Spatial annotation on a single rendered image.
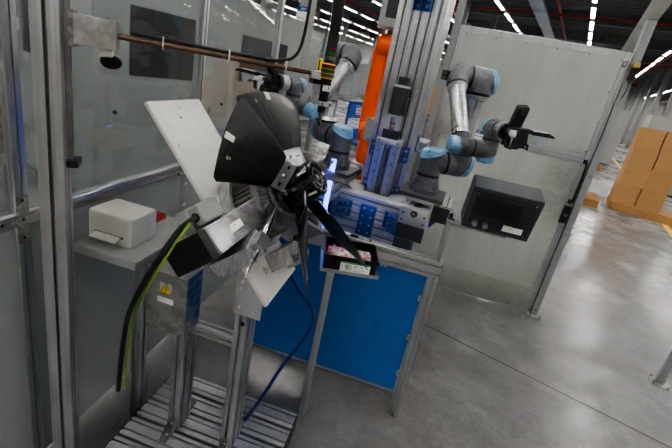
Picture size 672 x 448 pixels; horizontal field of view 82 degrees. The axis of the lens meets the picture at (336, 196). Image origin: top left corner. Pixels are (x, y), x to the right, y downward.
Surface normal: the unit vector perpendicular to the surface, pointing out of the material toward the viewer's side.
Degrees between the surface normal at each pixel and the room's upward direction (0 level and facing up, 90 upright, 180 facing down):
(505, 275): 90
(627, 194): 90
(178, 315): 90
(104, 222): 90
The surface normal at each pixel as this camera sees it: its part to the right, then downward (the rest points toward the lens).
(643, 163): -0.53, 0.17
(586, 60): -0.24, 0.27
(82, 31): 0.35, 0.36
